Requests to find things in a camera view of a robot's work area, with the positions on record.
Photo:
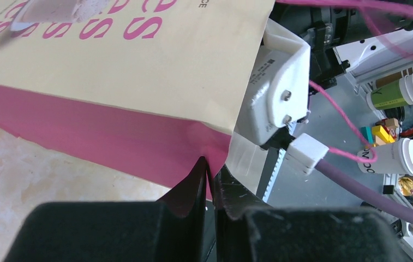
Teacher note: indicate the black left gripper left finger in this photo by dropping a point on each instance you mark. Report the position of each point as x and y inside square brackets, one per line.
[168, 229]

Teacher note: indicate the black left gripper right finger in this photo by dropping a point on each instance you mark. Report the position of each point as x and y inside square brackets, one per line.
[248, 229]

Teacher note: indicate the paper cakes gift bag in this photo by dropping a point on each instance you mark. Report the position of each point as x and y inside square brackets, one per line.
[143, 87]

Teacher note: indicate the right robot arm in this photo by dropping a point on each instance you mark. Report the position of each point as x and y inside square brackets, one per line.
[327, 25]

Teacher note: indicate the background lidded coffee cup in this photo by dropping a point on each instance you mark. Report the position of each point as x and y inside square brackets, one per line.
[394, 158]

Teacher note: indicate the background green cup stack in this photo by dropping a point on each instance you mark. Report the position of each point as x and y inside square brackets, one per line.
[393, 95]

